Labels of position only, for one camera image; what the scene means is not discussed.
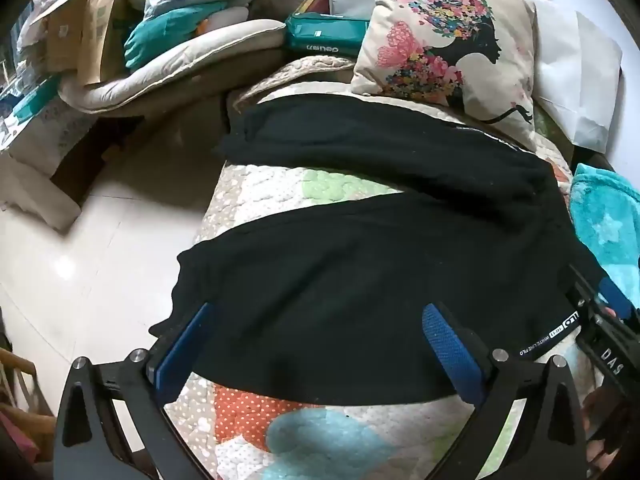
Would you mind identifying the patchwork quilted blanket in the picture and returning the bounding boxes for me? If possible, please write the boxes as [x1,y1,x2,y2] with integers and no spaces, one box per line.
[162,56,601,480]

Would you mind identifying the teal plastic packet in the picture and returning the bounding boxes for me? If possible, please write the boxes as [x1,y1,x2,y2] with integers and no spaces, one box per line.
[284,12,371,57]

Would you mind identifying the wooden chair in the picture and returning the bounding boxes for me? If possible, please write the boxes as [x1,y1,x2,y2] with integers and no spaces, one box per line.
[0,345,57,463]

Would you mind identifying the teal cloth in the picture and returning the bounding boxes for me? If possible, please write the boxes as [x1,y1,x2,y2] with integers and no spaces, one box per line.
[123,1,230,72]

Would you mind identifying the brown paper bag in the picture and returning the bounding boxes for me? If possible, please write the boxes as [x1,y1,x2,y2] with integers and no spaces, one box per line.
[76,0,135,87]

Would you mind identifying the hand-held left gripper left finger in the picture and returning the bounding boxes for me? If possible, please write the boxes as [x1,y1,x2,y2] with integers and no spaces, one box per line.
[52,302,216,480]

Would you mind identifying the beige padded cushion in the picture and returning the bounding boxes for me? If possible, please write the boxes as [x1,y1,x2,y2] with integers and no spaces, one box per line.
[56,18,287,117]

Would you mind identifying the teal fleece star blanket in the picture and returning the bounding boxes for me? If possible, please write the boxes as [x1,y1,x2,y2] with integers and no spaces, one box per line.
[569,162,640,306]

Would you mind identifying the cardboard box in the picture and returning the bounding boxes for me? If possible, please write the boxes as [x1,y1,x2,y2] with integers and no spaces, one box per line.
[44,0,92,75]

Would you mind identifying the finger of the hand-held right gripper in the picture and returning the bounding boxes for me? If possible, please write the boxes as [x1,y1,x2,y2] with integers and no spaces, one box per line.
[597,276,638,322]
[566,261,603,313]

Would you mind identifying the white paper bag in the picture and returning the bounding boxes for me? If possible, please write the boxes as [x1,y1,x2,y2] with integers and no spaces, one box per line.
[531,0,624,152]

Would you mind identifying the black pants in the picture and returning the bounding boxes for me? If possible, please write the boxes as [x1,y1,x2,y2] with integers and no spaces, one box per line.
[149,95,608,407]

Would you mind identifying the beige storage box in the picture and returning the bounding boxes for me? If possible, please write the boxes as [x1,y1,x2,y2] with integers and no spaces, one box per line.
[0,95,85,234]

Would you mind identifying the floral print pillow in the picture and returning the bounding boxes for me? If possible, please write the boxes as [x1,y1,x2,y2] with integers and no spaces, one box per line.
[350,0,538,150]

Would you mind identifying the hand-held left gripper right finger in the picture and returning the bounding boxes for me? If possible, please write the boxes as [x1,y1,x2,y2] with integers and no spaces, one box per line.
[422,302,588,480]

